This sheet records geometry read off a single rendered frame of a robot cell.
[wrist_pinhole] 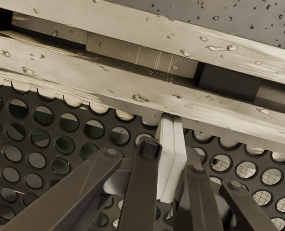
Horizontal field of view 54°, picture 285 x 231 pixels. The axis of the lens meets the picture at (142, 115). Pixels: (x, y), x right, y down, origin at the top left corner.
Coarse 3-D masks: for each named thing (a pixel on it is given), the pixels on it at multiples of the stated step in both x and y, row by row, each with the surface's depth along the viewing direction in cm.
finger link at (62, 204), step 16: (96, 160) 13; (112, 160) 13; (80, 176) 11; (96, 176) 11; (48, 192) 10; (64, 192) 10; (80, 192) 10; (96, 192) 11; (32, 208) 9; (48, 208) 9; (64, 208) 9; (80, 208) 10; (96, 208) 12; (16, 224) 8; (32, 224) 8; (48, 224) 8; (64, 224) 9; (80, 224) 11
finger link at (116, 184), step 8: (144, 136) 18; (136, 152) 15; (128, 160) 14; (120, 168) 13; (128, 168) 14; (112, 176) 13; (120, 176) 13; (128, 176) 14; (104, 184) 13; (112, 184) 13; (120, 184) 14; (104, 192) 14; (112, 192) 14; (120, 192) 14
